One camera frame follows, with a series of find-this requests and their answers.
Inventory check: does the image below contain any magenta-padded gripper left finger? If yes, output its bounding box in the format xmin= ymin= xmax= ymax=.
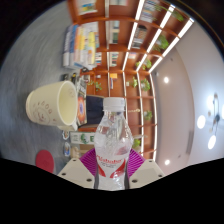
xmin=57 ymin=148 xmax=100 ymax=189

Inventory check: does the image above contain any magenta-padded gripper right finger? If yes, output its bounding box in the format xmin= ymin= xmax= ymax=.
xmin=127 ymin=148 xmax=165 ymax=190

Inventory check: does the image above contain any clear plastic water bottle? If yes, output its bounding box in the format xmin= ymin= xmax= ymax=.
xmin=93 ymin=97 xmax=134 ymax=192

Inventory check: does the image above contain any flat round red coaster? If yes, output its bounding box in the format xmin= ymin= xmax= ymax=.
xmin=35 ymin=149 xmax=55 ymax=174

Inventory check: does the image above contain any green and white carton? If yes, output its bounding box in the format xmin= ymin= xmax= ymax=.
xmin=68 ymin=131 xmax=98 ymax=146

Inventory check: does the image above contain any ceiling air vent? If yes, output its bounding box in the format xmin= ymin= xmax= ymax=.
xmin=186 ymin=129 xmax=195 ymax=154

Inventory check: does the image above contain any flat orange-covered book pile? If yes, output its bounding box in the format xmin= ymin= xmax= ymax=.
xmin=75 ymin=78 xmax=89 ymax=127

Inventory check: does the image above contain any dark office chair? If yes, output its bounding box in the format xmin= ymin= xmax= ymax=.
xmin=85 ymin=94 xmax=106 ymax=126

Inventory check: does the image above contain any cream ceramic mug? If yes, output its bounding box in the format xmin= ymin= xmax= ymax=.
xmin=25 ymin=80 xmax=80 ymax=132

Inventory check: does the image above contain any ceiling chandelier lamp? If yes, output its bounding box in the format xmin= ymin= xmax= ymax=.
xmin=196 ymin=93 xmax=224 ymax=151

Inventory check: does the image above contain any stack of colourful books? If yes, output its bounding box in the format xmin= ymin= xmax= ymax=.
xmin=62 ymin=22 xmax=98 ymax=70

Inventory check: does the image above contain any wooden shelf unit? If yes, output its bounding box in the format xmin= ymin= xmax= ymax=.
xmin=66 ymin=0 xmax=196 ymax=161

